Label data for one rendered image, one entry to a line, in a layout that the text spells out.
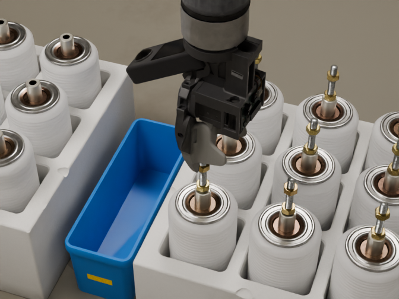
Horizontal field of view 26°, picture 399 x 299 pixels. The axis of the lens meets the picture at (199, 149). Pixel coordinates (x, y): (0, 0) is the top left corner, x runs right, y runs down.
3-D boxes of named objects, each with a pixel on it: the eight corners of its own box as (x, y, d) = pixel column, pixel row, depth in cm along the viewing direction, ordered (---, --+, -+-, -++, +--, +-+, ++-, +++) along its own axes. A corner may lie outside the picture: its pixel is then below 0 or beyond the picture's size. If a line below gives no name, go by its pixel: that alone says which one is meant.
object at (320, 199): (257, 231, 138) (263, 152, 125) (310, 213, 140) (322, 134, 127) (284, 276, 131) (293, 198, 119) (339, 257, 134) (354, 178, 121)
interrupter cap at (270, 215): (253, 245, 113) (254, 241, 113) (262, 202, 118) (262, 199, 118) (311, 253, 112) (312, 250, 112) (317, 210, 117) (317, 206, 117)
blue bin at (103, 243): (139, 163, 158) (135, 115, 149) (196, 178, 155) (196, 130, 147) (69, 292, 138) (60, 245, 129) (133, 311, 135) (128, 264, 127)
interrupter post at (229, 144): (225, 155, 125) (225, 138, 122) (218, 144, 126) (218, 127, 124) (240, 149, 126) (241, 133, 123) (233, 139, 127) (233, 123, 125)
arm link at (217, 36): (167, 10, 92) (203, -29, 97) (168, 44, 95) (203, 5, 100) (230, 31, 90) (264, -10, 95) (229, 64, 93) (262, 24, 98)
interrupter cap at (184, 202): (164, 201, 119) (164, 197, 118) (207, 176, 122) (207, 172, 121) (198, 235, 114) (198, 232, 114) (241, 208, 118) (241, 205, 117)
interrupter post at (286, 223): (276, 232, 115) (277, 216, 112) (278, 219, 116) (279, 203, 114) (294, 235, 114) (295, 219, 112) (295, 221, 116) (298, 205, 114)
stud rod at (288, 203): (292, 217, 114) (297, 178, 109) (288, 222, 114) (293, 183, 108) (285, 213, 115) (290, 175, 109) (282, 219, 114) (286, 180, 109)
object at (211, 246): (158, 277, 131) (153, 199, 119) (207, 246, 136) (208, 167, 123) (196, 320, 126) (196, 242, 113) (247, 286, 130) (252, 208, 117)
